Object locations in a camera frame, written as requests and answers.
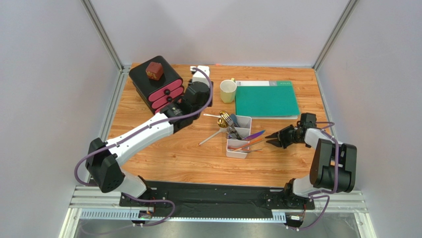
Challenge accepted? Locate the white ceramic spoon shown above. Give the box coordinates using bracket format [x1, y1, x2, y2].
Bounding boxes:
[203, 114, 221, 118]

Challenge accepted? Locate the iridescent purple knife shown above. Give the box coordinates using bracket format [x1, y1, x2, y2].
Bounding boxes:
[242, 130, 265, 141]

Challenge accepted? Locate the white compartment organizer box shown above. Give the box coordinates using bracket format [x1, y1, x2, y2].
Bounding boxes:
[225, 115, 252, 159]

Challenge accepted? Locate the blue grey plastic spoon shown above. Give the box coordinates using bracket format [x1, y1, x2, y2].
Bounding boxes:
[230, 114, 241, 127]

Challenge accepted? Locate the white handled ladle spoon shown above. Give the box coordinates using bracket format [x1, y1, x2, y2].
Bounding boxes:
[198, 128, 227, 146]

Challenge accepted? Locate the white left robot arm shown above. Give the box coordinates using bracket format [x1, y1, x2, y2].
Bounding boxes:
[85, 81, 212, 197]

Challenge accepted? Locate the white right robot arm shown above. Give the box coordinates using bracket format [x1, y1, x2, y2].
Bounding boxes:
[266, 113, 357, 198]

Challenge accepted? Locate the pale yellow mug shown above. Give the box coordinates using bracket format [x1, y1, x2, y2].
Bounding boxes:
[219, 78, 237, 104]

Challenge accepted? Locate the green notebook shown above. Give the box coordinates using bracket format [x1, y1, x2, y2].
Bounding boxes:
[235, 80, 300, 119]

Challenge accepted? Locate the black pink drawer box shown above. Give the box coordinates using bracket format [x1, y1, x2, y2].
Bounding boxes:
[129, 56, 184, 114]

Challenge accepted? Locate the red brown cube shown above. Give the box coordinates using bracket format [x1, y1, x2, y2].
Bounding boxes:
[145, 61, 163, 81]

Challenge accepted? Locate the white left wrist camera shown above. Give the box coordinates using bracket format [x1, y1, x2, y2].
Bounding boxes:
[190, 65, 210, 85]

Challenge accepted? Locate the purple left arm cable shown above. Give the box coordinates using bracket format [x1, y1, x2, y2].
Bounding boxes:
[73, 67, 213, 227]

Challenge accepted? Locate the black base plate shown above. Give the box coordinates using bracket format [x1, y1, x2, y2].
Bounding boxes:
[119, 181, 315, 219]

